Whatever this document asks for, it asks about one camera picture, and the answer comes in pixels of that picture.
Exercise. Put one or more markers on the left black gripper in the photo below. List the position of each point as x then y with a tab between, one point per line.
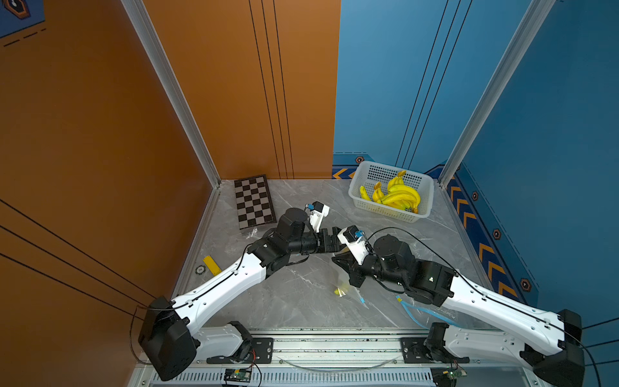
333	245

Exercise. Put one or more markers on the small yellow block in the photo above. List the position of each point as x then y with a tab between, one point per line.
213	267

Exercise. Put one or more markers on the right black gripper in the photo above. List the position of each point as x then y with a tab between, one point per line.
347	260

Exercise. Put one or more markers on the green circuit board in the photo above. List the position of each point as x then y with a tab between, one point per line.
447	377
237	376

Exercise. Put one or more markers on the yellow banana bunch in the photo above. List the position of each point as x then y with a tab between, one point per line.
397	180

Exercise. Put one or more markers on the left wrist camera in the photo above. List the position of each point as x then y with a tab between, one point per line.
317	213

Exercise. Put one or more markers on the white plastic basket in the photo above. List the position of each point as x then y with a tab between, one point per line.
369	173

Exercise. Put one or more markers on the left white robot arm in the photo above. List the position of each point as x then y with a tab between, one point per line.
170	335

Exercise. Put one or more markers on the left green circuit board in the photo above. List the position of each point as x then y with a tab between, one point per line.
237	376

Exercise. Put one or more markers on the aluminium front rail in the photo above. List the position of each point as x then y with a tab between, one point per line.
362	348

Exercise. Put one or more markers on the right green circuit board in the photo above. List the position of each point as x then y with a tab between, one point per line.
447	377

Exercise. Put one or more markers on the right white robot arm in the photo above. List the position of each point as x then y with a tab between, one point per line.
545	342

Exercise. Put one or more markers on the clear zip-top bag blue seal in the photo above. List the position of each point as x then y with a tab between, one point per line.
422	316

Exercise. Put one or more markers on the brown checkered chessboard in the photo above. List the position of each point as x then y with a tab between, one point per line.
254	202

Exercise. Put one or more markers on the small round metal disc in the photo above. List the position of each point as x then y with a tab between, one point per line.
200	269

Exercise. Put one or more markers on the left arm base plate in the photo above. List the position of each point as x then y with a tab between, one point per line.
258	351

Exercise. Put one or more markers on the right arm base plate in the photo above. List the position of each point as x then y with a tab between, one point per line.
418	351

